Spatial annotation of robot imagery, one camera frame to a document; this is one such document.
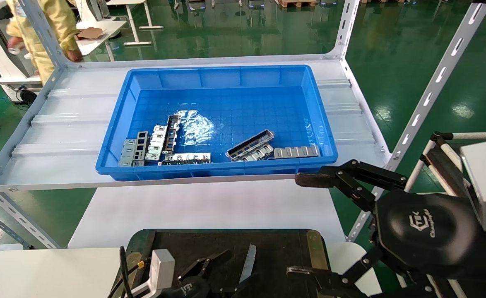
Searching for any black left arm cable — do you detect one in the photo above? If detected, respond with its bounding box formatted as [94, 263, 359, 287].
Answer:
[108, 246, 130, 298]

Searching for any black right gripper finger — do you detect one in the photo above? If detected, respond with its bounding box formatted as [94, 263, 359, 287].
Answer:
[296, 160, 407, 211]
[286, 246, 386, 298]

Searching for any grey metal bracket part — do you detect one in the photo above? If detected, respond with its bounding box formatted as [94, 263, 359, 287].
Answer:
[118, 131, 149, 167]

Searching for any flat cardboard piece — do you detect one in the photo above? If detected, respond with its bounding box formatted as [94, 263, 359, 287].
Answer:
[77, 26, 105, 41]

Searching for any white metal shelf rack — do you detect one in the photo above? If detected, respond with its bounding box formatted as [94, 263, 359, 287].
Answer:
[0, 0, 486, 250]

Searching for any white background table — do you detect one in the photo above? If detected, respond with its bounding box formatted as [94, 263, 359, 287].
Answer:
[106, 0, 164, 46]

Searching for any large blue plastic bin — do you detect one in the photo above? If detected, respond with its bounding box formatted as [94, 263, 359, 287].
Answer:
[96, 65, 339, 182]

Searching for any white tubular frame cart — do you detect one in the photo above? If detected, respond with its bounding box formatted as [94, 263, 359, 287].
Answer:
[404, 131, 486, 207]

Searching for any white side table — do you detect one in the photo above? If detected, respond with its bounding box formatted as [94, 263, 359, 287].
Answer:
[24, 20, 128, 58]

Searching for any black container with brass edges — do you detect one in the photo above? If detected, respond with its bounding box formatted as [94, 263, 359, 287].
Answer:
[110, 229, 330, 298]

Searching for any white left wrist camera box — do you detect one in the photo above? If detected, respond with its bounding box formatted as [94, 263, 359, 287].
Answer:
[149, 248, 176, 291]

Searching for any silver metal bracket part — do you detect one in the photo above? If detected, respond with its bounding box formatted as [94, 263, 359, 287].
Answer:
[145, 114, 182, 162]
[273, 145, 321, 159]
[159, 152, 212, 166]
[238, 243, 257, 284]

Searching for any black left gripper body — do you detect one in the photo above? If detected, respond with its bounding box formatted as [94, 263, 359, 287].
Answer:
[173, 276, 212, 298]

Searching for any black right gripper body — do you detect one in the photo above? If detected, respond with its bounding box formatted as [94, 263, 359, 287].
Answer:
[375, 192, 480, 269]

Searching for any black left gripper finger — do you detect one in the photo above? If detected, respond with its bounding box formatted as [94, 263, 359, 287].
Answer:
[210, 274, 268, 298]
[179, 250, 232, 282]

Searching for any angled dark metal part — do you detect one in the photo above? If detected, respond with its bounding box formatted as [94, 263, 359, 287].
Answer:
[225, 129, 276, 162]

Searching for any person in yellow coat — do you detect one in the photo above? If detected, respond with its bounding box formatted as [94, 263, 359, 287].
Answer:
[5, 0, 84, 85]

